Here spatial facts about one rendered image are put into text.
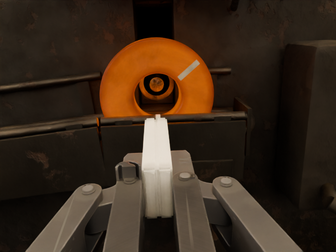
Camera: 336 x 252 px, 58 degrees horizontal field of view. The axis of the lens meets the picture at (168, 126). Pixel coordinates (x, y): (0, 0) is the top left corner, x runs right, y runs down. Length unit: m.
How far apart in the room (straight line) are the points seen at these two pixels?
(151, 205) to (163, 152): 0.03
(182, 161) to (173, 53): 0.25
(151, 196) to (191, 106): 0.27
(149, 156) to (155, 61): 0.25
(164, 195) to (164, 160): 0.02
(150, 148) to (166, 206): 0.03
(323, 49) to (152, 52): 0.21
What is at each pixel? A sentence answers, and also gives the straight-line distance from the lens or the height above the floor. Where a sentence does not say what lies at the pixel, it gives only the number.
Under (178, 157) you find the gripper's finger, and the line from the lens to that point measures 0.17.
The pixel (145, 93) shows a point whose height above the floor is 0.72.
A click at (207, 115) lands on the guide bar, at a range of 0.40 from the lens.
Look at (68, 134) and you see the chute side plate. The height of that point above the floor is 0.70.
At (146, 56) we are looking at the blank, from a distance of 0.40.
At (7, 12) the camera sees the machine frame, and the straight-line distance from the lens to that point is 0.52.
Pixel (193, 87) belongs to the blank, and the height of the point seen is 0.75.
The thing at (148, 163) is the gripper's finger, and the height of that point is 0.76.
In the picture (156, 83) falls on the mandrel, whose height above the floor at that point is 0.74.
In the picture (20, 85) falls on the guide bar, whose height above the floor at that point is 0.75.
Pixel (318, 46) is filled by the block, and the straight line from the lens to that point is 0.43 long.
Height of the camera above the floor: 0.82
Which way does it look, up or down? 17 degrees down
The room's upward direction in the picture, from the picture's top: 2 degrees counter-clockwise
